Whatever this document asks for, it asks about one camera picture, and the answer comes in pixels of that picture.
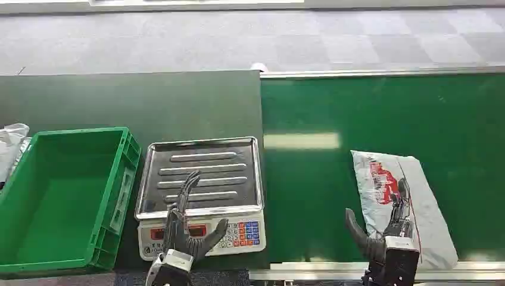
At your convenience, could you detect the white scale with steel tray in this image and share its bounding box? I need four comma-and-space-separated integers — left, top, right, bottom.
134, 136, 267, 262

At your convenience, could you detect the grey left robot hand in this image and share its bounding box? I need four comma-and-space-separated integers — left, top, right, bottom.
162, 170, 230, 263

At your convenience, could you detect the metal conveyor rail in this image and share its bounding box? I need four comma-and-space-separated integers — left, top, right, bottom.
259, 66, 505, 79
249, 261, 505, 282

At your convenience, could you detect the green plastic crate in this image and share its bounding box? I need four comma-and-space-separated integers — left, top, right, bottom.
0, 126, 142, 274

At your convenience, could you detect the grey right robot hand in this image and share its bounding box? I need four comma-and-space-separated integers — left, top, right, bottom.
344, 178, 414, 265

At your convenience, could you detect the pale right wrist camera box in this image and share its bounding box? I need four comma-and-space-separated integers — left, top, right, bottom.
384, 235, 420, 253

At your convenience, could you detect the grey parcel with red print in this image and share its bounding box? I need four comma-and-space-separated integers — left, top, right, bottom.
350, 150, 459, 271

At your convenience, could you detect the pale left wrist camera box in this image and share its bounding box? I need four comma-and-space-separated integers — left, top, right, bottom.
159, 248, 195, 273

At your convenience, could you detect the green conveyor belt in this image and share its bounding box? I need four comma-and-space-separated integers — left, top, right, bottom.
260, 73, 505, 264

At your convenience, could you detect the white plastic bag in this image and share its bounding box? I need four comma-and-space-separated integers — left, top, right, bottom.
0, 123, 32, 185

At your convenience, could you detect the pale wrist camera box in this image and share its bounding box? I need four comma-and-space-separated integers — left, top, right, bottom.
384, 235, 420, 253
159, 248, 195, 273

